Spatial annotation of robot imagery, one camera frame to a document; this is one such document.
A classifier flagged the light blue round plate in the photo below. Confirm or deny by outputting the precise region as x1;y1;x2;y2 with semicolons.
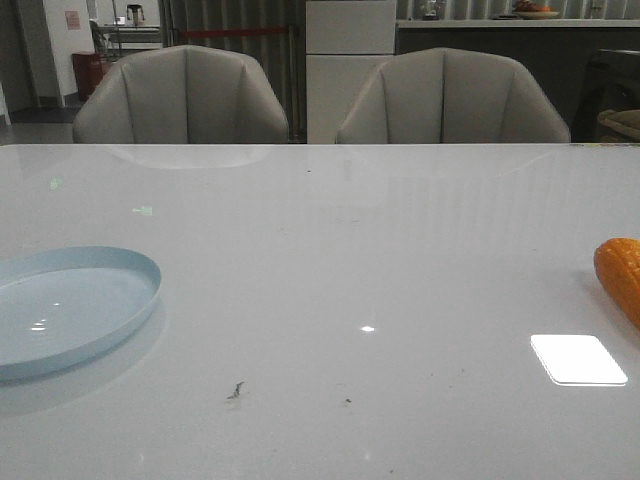
1;246;162;382

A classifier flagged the left grey upholstered chair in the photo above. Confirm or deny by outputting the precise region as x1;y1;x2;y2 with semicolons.
72;45;289;144

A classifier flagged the metal cart with kettle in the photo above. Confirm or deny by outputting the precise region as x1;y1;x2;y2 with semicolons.
87;0;163;61

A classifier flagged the grey counter with white top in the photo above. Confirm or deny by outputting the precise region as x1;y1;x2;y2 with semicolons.
396;19;639;129

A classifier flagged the red barrier belt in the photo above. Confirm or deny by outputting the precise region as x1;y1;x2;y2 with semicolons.
177;26;291;39

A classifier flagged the white cabinet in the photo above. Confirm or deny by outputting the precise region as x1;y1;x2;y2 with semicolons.
305;1;396;144

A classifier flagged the right grey upholstered chair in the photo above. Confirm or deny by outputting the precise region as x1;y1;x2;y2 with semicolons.
336;48;571;144

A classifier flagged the fruit bowl on counter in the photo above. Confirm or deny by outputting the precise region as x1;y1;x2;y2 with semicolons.
512;0;559;20

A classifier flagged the red waste bin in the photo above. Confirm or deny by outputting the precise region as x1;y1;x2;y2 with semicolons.
72;52;109;101

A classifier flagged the grey upholstered chair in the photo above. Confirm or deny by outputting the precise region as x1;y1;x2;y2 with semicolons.
336;48;571;144
72;45;289;144

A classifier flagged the orange plastic corn cob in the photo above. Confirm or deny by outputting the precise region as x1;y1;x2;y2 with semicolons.
594;238;640;328

